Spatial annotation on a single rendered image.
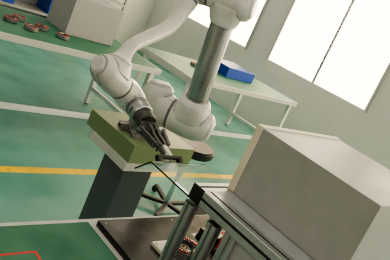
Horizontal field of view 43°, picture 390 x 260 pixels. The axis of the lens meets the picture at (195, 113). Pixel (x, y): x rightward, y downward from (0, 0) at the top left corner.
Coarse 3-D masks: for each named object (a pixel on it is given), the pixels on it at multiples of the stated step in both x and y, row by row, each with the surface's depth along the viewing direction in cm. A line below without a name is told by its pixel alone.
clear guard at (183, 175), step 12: (144, 168) 155; (156, 168) 158; (168, 168) 149; (180, 168) 153; (192, 168) 157; (204, 168) 162; (180, 180) 144; (192, 180) 148; (204, 180) 152; (216, 180) 156
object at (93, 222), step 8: (136, 216) 181; (144, 216) 184; (152, 216) 186; (160, 216) 189; (168, 216) 192; (0, 224) 144; (8, 224) 145; (16, 224) 147; (24, 224) 149; (32, 224) 150; (40, 224) 152; (96, 232) 161; (104, 240) 158; (112, 248) 156; (120, 256) 154
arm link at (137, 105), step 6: (132, 102) 185; (138, 102) 184; (144, 102) 185; (126, 108) 186; (132, 108) 184; (138, 108) 182; (144, 108) 183; (150, 108) 185; (132, 114) 183; (132, 120) 185
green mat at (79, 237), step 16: (48, 224) 153; (64, 224) 157; (80, 224) 161; (0, 240) 137; (16, 240) 140; (32, 240) 143; (48, 240) 146; (64, 240) 149; (80, 240) 152; (96, 240) 156; (0, 256) 131; (16, 256) 133; (32, 256) 136; (48, 256) 139; (64, 256) 142; (80, 256) 145; (96, 256) 148; (112, 256) 152
